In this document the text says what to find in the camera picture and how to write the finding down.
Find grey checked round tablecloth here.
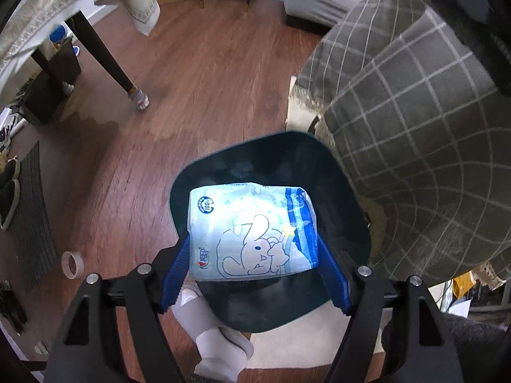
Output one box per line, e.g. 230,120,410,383
293,0,510,285

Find dark table leg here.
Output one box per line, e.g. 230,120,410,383
66,11,150,111

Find dark floor mat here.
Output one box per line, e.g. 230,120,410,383
9,142,60,292

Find white sock foot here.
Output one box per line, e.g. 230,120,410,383
172,283,254,382

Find beige tablecloth side table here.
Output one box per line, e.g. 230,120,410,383
1,0,160,86

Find tape roll on floor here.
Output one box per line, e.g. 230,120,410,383
61,251,85,280

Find blue tissue pack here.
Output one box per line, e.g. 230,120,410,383
187,183,318,282

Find teal plastic trash bin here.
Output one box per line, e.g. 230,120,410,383
169,131,371,333

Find dark shoe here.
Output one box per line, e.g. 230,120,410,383
0,179,21,230

